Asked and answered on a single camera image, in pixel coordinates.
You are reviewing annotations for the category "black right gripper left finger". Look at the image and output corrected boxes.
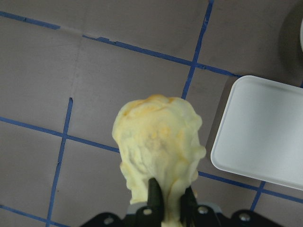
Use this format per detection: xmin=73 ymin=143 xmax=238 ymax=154
xmin=123 ymin=178 xmax=164 ymax=227

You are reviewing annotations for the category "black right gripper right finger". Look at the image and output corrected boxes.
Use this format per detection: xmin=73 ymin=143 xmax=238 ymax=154
xmin=180 ymin=187 xmax=223 ymax=227

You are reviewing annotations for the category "white rectangular tray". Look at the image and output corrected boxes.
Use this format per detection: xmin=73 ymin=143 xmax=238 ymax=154
xmin=211 ymin=75 xmax=303 ymax=190

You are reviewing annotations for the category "white shallow dish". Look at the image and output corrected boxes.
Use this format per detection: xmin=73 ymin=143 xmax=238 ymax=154
xmin=299 ymin=19 xmax=303 ymax=52

